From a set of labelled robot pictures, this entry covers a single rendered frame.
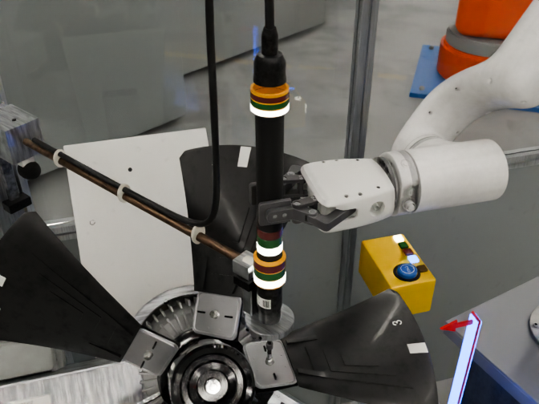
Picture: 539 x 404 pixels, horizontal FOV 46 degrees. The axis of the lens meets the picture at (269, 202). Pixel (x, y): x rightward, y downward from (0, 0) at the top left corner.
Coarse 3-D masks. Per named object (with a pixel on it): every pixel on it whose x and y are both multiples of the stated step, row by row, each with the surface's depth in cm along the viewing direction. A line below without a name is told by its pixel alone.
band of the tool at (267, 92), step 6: (252, 84) 71; (252, 90) 70; (258, 90) 73; (264, 90) 73; (270, 90) 73; (276, 90) 73; (282, 90) 72; (288, 90) 70; (258, 96) 69; (264, 96) 69; (270, 96) 69; (276, 96) 69; (282, 102) 70; (282, 108) 70
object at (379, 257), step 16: (368, 240) 139; (384, 240) 139; (368, 256) 136; (384, 256) 135; (400, 256) 135; (416, 256) 135; (368, 272) 138; (384, 272) 131; (368, 288) 139; (384, 288) 130; (400, 288) 127; (416, 288) 129; (432, 288) 130; (416, 304) 131
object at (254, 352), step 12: (252, 348) 98; (276, 348) 99; (252, 360) 96; (264, 360) 97; (276, 360) 97; (288, 360) 97; (264, 372) 95; (276, 372) 95; (288, 372) 95; (264, 384) 93; (276, 384) 93; (288, 384) 93
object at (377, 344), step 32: (320, 320) 104; (352, 320) 104; (384, 320) 104; (288, 352) 98; (320, 352) 98; (352, 352) 99; (384, 352) 100; (320, 384) 94; (352, 384) 95; (384, 384) 96; (416, 384) 98
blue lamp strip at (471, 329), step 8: (472, 328) 104; (464, 336) 107; (472, 336) 105; (464, 344) 108; (464, 352) 108; (464, 360) 109; (456, 368) 112; (464, 368) 109; (456, 376) 112; (456, 384) 113; (456, 392) 113; (448, 400) 117; (456, 400) 114
